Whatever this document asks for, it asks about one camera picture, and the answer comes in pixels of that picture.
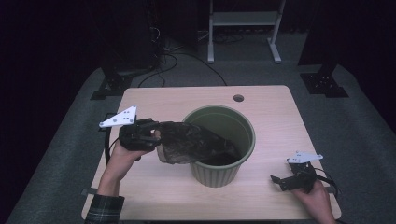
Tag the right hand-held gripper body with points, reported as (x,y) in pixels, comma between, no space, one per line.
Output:
(302,174)

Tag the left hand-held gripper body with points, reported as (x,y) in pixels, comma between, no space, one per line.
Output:
(134,137)

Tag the black plastic garbage bag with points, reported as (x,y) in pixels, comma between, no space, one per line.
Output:
(186,143)

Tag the green ribbed trash bin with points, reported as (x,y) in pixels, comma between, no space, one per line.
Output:
(222,175)

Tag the person's left hand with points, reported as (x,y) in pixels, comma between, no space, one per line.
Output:
(121,161)

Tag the person's right hand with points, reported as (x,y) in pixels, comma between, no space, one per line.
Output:
(316,202)

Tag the black stand base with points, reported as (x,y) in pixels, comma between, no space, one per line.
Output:
(112,85)
(323,84)

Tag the dark equipment cabinet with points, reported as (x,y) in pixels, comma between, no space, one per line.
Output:
(134,34)

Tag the white metal stand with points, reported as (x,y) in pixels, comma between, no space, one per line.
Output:
(244,18)

